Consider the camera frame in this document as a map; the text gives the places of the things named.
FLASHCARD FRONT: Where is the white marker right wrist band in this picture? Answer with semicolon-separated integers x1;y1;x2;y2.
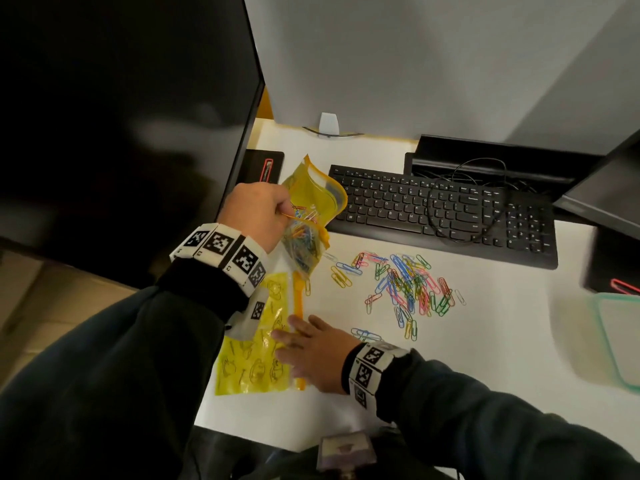
346;342;411;410

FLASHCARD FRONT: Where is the black desk tray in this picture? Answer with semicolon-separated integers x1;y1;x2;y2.
404;135;601;196

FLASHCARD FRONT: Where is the thin black wire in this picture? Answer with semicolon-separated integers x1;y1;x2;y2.
302;126;364;138

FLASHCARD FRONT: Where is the clear container with green rim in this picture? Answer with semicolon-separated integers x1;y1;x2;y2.
550;292;640;394

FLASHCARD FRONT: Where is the person's left hand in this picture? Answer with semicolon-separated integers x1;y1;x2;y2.
216;182;296;254

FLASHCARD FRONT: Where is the person's right hand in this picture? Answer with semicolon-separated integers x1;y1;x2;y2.
271;315;362;395

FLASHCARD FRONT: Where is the white marker left wrist band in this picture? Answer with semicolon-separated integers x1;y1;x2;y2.
169;223;273;325

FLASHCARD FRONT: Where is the yellow zip bag with clips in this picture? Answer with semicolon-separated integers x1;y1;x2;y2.
279;155;349;281

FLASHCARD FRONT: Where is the pile of coloured paper clips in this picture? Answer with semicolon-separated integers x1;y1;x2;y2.
304;250;468;344

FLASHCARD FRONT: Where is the person's right forearm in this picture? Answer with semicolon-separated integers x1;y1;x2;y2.
375;349;640;480

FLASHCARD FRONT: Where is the white marker wrist band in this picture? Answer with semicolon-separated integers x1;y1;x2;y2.
169;223;273;325
346;342;411;410

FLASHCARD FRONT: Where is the large black monitor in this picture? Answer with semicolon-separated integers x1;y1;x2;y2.
0;0;266;290

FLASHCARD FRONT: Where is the purple chest device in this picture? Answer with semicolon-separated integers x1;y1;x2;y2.
316;431;378;480

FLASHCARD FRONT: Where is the black looped cable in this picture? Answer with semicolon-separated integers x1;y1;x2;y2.
426;157;536;244

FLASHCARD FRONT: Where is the black stand base red mark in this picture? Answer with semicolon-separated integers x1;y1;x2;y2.
581;227;640;296

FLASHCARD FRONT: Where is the black keyboard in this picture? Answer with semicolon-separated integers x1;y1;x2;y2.
326;165;559;270

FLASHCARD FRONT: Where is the black monitor stand base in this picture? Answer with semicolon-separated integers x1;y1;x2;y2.
235;149;285;185

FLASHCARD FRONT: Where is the black monitor with grey edge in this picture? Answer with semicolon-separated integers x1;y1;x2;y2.
552;130;640;240

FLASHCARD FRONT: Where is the yellow printed zip bag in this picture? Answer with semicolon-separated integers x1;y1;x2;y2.
215;271;307;397

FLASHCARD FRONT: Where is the person's left forearm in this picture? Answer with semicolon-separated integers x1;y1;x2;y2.
0;259;251;480

